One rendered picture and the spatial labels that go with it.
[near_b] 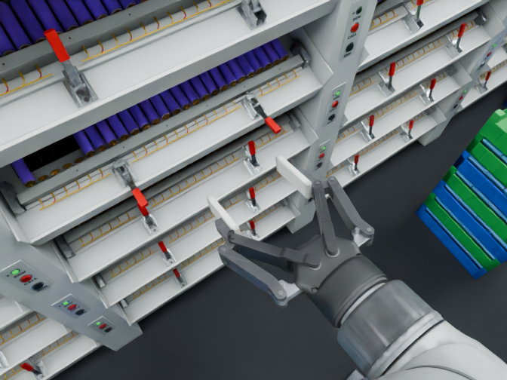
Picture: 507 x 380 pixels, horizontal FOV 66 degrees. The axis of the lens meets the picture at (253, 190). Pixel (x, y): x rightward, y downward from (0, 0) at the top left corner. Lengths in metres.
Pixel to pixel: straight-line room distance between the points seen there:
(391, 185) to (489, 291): 0.49
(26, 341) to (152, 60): 0.75
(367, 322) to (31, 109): 0.45
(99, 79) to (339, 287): 0.39
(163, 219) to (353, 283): 0.55
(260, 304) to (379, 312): 0.98
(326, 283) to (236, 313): 0.95
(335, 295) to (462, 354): 0.12
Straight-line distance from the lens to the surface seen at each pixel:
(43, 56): 0.56
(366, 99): 1.09
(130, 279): 1.05
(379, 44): 0.94
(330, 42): 0.77
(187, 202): 0.87
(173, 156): 0.71
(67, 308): 0.95
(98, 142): 0.70
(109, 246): 0.87
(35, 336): 1.09
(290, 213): 1.30
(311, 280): 0.42
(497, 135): 1.19
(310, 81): 0.82
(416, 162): 1.72
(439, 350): 0.36
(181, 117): 0.71
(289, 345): 1.32
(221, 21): 0.61
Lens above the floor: 1.30
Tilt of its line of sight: 59 degrees down
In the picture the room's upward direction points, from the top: straight up
